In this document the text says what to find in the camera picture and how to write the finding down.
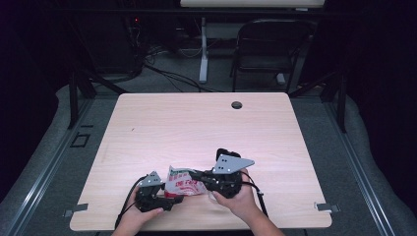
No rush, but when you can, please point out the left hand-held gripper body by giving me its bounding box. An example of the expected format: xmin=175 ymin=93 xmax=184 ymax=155
xmin=135 ymin=170 xmax=175 ymax=212

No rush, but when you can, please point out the black metal stand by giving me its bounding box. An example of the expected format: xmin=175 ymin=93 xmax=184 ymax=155
xmin=67 ymin=69 xmax=130 ymax=131
xmin=288 ymin=69 xmax=348 ymax=134

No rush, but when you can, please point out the white desk top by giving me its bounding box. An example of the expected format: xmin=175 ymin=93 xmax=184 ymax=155
xmin=179 ymin=0 xmax=326 ymax=9

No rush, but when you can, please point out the pink printed plastic bag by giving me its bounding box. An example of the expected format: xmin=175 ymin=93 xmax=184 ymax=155
xmin=163 ymin=164 xmax=209 ymax=200

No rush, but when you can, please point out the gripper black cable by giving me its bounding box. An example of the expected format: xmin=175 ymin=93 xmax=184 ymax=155
xmin=114 ymin=175 xmax=149 ymax=229
xmin=240 ymin=170 xmax=270 ymax=219

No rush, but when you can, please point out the grey metal table bracket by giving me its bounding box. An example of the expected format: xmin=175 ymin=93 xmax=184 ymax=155
xmin=62 ymin=203 xmax=89 ymax=218
xmin=314 ymin=202 xmax=341 ymax=213

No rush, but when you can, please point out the black folding chair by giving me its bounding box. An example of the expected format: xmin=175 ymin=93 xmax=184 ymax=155
xmin=229 ymin=18 xmax=318 ymax=94

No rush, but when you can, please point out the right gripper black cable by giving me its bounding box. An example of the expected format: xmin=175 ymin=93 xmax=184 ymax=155
xmin=240 ymin=170 xmax=270 ymax=219

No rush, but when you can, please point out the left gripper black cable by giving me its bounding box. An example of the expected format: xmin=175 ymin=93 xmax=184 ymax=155
xmin=114 ymin=175 xmax=149 ymax=229

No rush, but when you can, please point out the white desk leg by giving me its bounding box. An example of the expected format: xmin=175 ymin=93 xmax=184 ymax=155
xmin=198 ymin=17 xmax=210 ymax=85

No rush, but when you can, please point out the person's right hand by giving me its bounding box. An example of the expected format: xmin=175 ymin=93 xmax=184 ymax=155
xmin=211 ymin=167 xmax=264 ymax=224

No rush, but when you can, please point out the white floor cable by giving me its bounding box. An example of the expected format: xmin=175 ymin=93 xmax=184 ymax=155
xmin=178 ymin=46 xmax=205 ymax=60

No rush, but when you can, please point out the dark equipment cabinet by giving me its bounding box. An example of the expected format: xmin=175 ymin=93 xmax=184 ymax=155
xmin=92 ymin=13 xmax=146 ymax=76

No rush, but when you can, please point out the aluminium floor rail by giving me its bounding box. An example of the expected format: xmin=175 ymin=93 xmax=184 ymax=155
xmin=323 ymin=97 xmax=398 ymax=236
xmin=0 ymin=97 xmax=96 ymax=236

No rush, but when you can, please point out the black floor cable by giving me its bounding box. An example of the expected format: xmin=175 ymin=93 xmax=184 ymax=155
xmin=143 ymin=62 xmax=218 ymax=93

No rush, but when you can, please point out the person's left hand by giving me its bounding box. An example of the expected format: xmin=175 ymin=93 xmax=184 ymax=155
xmin=118 ymin=186 xmax=165 ymax=231

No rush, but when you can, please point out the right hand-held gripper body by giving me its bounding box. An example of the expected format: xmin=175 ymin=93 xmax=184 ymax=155
xmin=204 ymin=153 xmax=256 ymax=200

